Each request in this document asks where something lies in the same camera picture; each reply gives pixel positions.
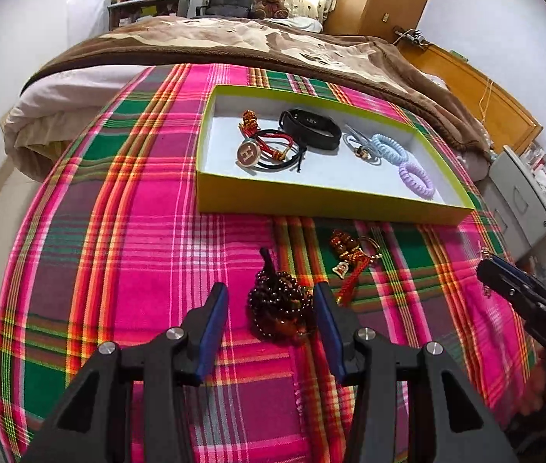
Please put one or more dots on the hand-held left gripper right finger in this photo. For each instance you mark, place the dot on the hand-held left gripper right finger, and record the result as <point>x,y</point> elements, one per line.
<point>328,328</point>

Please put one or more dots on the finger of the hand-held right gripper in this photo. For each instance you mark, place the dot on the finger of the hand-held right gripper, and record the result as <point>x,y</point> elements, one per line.
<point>514,270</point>
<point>504,289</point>

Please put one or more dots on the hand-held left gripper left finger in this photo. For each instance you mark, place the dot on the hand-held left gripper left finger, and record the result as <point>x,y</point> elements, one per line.
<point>213,333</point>

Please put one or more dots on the yellow-green cardboard box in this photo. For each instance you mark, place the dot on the yellow-green cardboard box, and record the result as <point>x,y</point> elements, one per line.
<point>331,183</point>

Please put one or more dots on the black smart band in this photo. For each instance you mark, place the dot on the black smart band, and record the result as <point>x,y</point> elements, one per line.
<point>311,128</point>

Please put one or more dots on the red knot charm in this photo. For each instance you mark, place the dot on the red knot charm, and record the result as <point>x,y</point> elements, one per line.
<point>249,119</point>

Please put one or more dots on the grey drawer cabinet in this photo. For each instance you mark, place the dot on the grey drawer cabinet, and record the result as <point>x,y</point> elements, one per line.
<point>519,202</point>

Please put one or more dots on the clutter on cabinet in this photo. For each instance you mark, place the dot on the clutter on cabinet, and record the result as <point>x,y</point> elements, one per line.
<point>545,173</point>

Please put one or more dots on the pink green plaid cloth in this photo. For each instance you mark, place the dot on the pink green plaid cloth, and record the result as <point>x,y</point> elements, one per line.
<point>133,226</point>

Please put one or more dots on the wooden headboard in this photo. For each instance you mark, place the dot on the wooden headboard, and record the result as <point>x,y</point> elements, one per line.
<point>470,82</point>

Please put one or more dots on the power strip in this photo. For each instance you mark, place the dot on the power strip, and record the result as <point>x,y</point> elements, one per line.
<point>410,36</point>

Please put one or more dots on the white bed sheet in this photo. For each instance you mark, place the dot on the white bed sheet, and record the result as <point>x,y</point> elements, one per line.
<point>61,91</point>

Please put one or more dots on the brown printed blanket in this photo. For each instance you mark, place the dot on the brown printed blanket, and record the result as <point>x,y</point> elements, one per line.
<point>205,38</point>

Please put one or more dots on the white pillow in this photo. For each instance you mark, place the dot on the white pillow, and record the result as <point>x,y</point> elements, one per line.
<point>302,23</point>

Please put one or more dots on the small desk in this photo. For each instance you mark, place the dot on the small desk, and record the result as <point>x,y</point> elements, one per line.
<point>152,9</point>

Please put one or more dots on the brown teddy bear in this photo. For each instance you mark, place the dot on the brown teddy bear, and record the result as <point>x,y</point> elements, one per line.
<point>269,2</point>

